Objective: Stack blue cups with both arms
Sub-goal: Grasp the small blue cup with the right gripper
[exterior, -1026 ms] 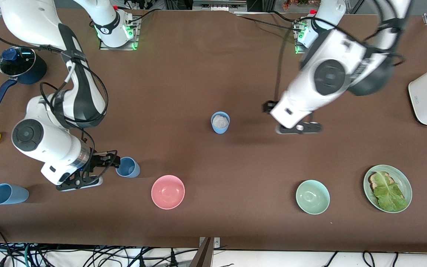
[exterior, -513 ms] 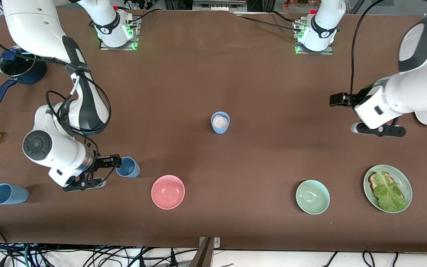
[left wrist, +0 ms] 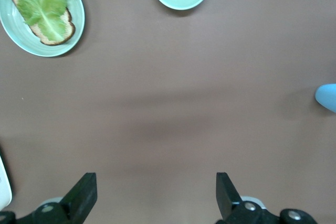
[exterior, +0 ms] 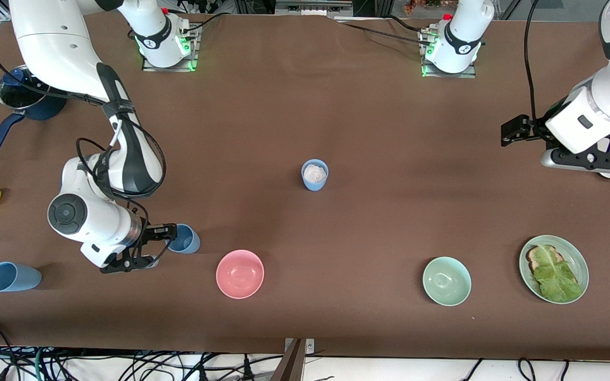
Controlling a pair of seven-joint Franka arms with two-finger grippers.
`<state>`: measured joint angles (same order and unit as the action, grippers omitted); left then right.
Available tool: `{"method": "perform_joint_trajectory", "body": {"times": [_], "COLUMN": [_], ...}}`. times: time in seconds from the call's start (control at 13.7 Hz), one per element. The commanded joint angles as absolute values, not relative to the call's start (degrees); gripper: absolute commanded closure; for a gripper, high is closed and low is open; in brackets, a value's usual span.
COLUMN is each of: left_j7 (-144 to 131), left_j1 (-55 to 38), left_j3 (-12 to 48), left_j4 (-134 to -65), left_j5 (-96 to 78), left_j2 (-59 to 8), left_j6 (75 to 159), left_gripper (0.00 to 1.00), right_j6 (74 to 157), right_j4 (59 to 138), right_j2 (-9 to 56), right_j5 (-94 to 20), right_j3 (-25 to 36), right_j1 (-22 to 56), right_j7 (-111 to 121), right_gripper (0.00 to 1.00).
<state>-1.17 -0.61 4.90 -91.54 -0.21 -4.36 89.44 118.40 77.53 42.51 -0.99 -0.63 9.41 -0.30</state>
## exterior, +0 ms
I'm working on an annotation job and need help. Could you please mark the pale green bowl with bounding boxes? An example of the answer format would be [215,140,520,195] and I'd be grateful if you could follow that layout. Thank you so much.
[422,256,472,307]

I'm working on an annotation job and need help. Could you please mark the pale green plate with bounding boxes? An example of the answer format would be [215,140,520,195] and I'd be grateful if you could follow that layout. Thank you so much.
[519,235,589,305]

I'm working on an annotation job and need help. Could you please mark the black left camera bracket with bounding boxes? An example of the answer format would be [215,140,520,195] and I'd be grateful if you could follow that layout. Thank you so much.
[551,132,610,173]

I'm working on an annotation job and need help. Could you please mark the orange artificial flowers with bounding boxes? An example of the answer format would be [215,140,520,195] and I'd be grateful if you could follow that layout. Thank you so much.
[405,0,446,14]

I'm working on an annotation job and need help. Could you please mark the blue cup lying sideways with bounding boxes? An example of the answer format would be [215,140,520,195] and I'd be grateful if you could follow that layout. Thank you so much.
[0,261,42,293]

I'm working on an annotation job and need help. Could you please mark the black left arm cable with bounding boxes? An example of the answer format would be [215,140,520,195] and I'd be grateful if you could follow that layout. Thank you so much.
[523,0,541,123]

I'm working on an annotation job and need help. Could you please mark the silver metal mounting plate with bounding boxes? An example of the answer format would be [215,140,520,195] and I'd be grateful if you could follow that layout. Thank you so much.
[285,338,316,354]

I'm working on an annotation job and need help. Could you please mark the dark camera stand pole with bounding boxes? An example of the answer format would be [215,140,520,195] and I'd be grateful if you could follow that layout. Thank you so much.
[270,339,306,381]

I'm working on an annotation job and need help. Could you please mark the blue cup holding tissue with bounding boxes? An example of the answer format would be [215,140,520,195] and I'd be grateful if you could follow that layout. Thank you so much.
[301,159,329,192]

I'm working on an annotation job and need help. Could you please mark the black right camera bracket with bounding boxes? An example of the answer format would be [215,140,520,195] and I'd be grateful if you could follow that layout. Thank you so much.
[100,248,158,275]

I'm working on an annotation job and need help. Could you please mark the pink bowl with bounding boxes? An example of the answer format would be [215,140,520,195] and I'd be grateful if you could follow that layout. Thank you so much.
[216,249,265,300]

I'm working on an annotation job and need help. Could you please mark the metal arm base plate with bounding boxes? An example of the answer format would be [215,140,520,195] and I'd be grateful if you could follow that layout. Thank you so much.
[141,22,200,72]
[419,29,477,79]

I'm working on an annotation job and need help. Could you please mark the silver aluminium frame rail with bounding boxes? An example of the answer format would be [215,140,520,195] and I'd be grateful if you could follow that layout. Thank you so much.
[275,0,354,17]

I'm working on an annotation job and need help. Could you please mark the black camera bracket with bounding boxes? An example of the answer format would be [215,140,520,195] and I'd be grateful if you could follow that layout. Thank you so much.
[100,248,158,275]
[551,132,610,173]

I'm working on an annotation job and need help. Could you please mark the green lettuce leaf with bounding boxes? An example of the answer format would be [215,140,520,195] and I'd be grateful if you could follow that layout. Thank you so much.
[532,245,584,303]

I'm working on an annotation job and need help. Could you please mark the glass saucepan lid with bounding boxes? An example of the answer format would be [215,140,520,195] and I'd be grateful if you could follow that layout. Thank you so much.
[0,66,47,111]

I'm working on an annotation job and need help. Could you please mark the black base power cable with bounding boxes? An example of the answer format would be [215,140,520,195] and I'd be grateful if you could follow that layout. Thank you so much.
[181,12,229,35]
[334,15,433,48]

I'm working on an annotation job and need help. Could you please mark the toasted bread slice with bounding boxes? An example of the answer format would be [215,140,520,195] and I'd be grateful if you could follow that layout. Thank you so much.
[526,244,578,286]

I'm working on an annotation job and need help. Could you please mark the dark blue saucepan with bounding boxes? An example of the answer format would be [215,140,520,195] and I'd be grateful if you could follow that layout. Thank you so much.
[0,66,67,157]

